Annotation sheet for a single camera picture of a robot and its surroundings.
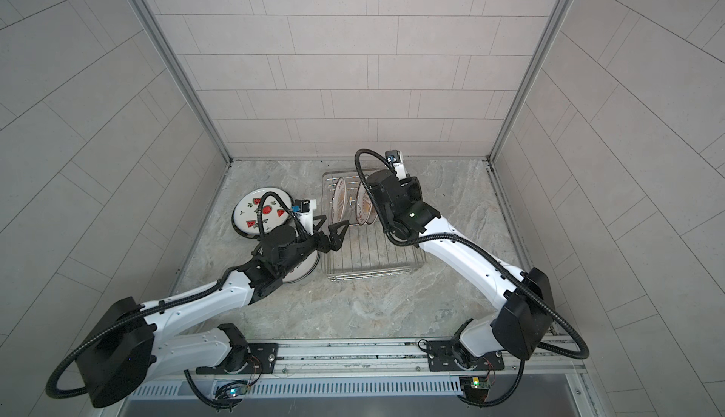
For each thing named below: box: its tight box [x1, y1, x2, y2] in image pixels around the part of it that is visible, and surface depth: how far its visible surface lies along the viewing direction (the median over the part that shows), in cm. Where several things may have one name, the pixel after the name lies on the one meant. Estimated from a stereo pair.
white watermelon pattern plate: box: [260, 194, 290, 234], surface depth 99 cm
